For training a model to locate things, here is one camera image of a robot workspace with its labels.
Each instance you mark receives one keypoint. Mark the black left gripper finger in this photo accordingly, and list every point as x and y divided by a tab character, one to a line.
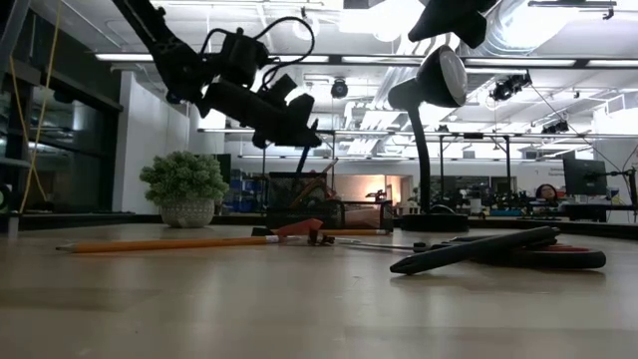
296	102
294	138

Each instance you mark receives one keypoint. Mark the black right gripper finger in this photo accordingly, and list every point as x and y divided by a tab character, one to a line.
448	20

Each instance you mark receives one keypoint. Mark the yellow wooden pencil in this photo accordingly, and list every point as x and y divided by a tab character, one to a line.
319	185
164	245

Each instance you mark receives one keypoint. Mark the black binder clip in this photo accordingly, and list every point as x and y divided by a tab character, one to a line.
260	231
319	239

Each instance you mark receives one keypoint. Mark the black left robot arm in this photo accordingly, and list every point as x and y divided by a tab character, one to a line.
164	50

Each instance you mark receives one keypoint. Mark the black mesh desk organizer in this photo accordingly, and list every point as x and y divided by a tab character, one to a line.
279	199

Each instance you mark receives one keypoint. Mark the ceiling light strip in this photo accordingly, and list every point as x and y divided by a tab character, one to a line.
304	59
518	62
124	58

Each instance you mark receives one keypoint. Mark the green artificial potted plant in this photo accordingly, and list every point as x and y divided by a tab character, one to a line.
184	184

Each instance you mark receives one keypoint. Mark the black gooseneck desk lamp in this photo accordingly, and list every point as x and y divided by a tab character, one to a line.
423	149

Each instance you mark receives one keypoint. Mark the person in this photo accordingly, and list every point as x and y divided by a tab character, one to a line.
546	192

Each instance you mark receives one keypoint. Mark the black computer monitor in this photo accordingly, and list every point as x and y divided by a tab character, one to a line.
585	177

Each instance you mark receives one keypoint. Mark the black metal rig frame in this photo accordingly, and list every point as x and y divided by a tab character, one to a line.
328	132
473	135

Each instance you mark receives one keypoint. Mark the black ceiling camera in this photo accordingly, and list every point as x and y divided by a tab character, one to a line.
339	89
508	87

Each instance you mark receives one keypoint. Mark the silver ventilation duct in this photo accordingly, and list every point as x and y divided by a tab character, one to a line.
528	30

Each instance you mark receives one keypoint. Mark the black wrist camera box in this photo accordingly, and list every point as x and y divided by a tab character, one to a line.
244	57

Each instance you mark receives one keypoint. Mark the black aluminium table frame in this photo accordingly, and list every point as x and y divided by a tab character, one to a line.
75	219

